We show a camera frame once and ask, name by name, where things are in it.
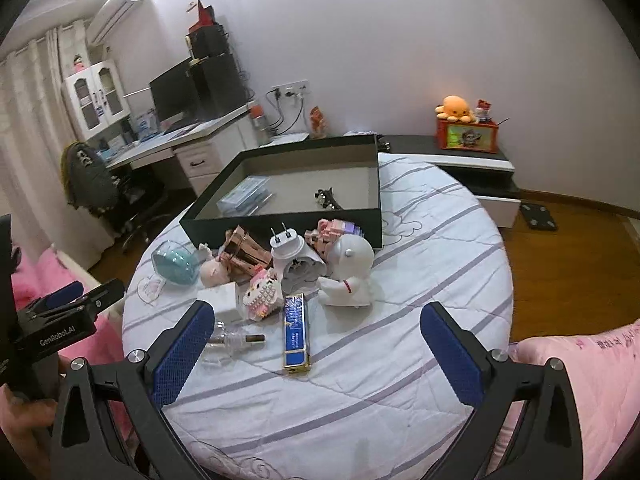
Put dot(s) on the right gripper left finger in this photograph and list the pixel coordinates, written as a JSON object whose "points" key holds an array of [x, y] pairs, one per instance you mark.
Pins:
{"points": [[86, 443]]}

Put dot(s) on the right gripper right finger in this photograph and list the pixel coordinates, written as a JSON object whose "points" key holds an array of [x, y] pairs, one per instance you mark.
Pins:
{"points": [[524, 422]]}

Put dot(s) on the teal ball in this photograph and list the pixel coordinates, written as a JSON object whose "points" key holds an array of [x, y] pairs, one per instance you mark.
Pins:
{"points": [[176, 263]]}

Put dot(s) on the white astronaut figure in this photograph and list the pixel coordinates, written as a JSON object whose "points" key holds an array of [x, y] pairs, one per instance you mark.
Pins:
{"points": [[351, 260]]}

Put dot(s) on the clear glass bottle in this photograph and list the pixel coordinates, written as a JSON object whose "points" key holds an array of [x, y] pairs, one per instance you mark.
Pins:
{"points": [[228, 341]]}

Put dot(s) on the pink pig figurine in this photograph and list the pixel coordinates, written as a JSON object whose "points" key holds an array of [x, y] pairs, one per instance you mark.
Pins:
{"points": [[213, 271]]}

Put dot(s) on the white power adapter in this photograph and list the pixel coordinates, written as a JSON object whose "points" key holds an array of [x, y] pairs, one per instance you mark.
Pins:
{"points": [[225, 300]]}

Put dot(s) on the white plug night light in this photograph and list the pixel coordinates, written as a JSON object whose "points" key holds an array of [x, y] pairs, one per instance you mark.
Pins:
{"points": [[297, 265]]}

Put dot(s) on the pink block toy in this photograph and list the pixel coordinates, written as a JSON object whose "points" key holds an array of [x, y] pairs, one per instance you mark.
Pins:
{"points": [[323, 237]]}

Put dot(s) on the pink white block figure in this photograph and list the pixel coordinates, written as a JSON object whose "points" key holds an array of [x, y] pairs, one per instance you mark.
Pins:
{"points": [[264, 296]]}

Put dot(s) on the clear plastic card box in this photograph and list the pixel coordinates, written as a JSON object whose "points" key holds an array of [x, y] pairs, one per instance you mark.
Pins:
{"points": [[245, 198]]}

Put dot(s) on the black keychain trinket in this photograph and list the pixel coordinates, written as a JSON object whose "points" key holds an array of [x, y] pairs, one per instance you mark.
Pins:
{"points": [[326, 200]]}

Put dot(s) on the person's left hand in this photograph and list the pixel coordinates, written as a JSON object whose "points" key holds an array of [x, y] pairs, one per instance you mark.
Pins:
{"points": [[19, 422]]}

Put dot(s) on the pink blanket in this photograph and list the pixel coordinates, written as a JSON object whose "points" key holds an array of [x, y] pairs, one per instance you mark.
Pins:
{"points": [[60, 309]]}

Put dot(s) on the striped white table cloth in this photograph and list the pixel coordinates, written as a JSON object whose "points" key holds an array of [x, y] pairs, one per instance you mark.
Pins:
{"points": [[374, 403]]}

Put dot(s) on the pink quilt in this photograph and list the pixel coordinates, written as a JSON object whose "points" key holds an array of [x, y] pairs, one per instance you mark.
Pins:
{"points": [[604, 375]]}

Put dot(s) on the grey jacket on chair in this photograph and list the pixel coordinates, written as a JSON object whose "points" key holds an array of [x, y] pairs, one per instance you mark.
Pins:
{"points": [[86, 180]]}

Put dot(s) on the black office chair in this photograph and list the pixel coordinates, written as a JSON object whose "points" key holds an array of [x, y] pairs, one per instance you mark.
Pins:
{"points": [[142, 201]]}

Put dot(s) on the black bathroom scale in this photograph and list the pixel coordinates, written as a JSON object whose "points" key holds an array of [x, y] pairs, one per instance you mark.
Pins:
{"points": [[538, 217]]}

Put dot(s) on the white curtain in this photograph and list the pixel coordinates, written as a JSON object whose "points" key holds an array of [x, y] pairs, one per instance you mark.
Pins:
{"points": [[35, 128]]}

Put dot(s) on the white hutch cabinet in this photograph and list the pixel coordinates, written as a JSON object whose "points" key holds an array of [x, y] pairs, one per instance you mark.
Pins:
{"points": [[95, 98]]}

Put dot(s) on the red storage box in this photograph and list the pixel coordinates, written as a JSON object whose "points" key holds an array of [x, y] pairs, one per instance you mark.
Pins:
{"points": [[479, 137]]}

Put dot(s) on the white desk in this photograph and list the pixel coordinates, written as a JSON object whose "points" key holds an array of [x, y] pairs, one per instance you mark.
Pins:
{"points": [[194, 155]]}

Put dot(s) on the orange octopus plush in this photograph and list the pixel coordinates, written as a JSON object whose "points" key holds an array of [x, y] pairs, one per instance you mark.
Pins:
{"points": [[455, 109]]}

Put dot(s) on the black monitor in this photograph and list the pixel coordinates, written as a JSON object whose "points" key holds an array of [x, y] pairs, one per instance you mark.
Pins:
{"points": [[173, 93]]}

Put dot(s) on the black shallow tray box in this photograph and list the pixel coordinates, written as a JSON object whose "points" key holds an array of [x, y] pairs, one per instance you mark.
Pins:
{"points": [[348, 164]]}

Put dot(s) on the orange cap bottle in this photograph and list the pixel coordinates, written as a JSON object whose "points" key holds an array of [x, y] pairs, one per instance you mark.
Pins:
{"points": [[260, 122]]}

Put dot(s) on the small orange figurine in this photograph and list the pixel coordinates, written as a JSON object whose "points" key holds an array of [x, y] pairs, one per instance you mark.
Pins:
{"points": [[319, 129]]}

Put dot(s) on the black computer tower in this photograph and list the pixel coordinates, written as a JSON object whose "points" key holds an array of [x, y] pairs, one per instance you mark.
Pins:
{"points": [[218, 85]]}

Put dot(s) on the black speaker box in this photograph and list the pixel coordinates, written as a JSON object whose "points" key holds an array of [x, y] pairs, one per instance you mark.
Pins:
{"points": [[208, 42]]}

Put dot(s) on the white air conditioner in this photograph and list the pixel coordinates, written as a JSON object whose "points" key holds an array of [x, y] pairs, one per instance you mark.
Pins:
{"points": [[107, 18]]}

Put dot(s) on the wall power socket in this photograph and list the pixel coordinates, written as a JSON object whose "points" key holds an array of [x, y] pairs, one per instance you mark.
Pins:
{"points": [[293, 88]]}

